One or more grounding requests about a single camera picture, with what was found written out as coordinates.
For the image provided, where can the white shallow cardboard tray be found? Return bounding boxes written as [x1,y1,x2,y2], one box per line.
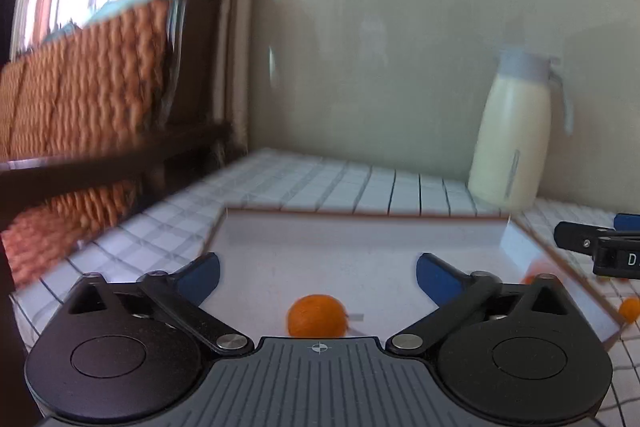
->
[201,208,623,346]

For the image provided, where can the large orange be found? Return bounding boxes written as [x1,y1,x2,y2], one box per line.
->
[286,294,348,338]

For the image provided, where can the cream thermos jug grey lid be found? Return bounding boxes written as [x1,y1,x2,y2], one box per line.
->
[468,46,574,211]

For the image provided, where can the white checked tablecloth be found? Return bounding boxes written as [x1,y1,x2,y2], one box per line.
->
[11,150,639,426]

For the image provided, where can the small orange tangerine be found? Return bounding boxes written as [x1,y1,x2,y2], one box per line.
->
[618,296,640,324]

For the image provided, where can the dark wooden wicker chair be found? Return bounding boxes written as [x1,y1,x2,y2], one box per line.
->
[0,0,237,293]

